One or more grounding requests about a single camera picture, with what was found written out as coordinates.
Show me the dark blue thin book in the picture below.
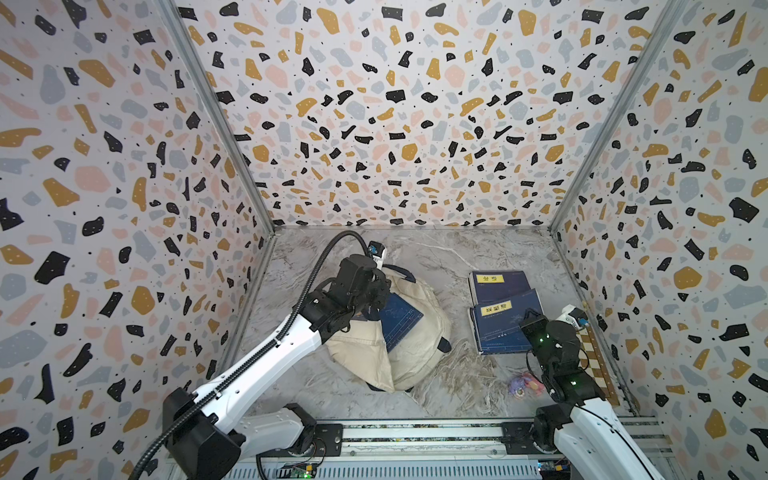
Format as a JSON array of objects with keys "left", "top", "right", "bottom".
[
  {"left": 468, "top": 289, "right": 543, "bottom": 355},
  {"left": 379, "top": 293, "right": 423, "bottom": 352}
]

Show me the beige canvas floral tote bag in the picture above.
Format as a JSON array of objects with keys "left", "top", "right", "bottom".
[{"left": 326, "top": 264, "right": 452, "bottom": 393}]

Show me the blue Little Prince book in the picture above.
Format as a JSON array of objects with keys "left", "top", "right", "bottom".
[{"left": 468, "top": 270, "right": 531, "bottom": 305}]

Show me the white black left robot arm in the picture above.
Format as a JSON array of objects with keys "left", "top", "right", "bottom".
[{"left": 162, "top": 242, "right": 391, "bottom": 479}]

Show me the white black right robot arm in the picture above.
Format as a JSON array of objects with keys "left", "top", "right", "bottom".
[{"left": 520, "top": 306, "right": 663, "bottom": 479}]

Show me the wooden chessboard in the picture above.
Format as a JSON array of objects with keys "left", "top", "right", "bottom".
[{"left": 578, "top": 326, "right": 621, "bottom": 407}]

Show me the small purple object on table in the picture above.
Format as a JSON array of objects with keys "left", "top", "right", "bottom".
[{"left": 508, "top": 372, "right": 546, "bottom": 398}]

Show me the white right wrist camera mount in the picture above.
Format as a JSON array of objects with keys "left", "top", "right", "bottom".
[{"left": 558, "top": 304, "right": 589, "bottom": 331}]

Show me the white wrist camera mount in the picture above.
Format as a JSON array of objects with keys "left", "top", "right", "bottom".
[
  {"left": 558, "top": 304, "right": 589, "bottom": 331},
  {"left": 367, "top": 241, "right": 387, "bottom": 269}
]

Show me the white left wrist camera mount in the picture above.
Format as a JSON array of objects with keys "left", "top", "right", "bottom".
[{"left": 367, "top": 241, "right": 387, "bottom": 269}]

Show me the black corrugated cable left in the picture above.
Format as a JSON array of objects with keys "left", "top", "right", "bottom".
[{"left": 128, "top": 230, "right": 373, "bottom": 480}]

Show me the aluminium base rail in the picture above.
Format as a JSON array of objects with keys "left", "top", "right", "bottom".
[{"left": 170, "top": 416, "right": 676, "bottom": 480}]

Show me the aluminium corner frame post left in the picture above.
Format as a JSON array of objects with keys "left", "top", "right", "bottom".
[{"left": 155, "top": 0, "right": 275, "bottom": 238}]

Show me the aluminium corner frame post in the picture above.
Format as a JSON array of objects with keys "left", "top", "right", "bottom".
[
  {"left": 548, "top": 0, "right": 688, "bottom": 238},
  {"left": 155, "top": 0, "right": 275, "bottom": 238}
]

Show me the aluminium corner frame post right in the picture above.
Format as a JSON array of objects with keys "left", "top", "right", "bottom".
[{"left": 548, "top": 0, "right": 688, "bottom": 238}]

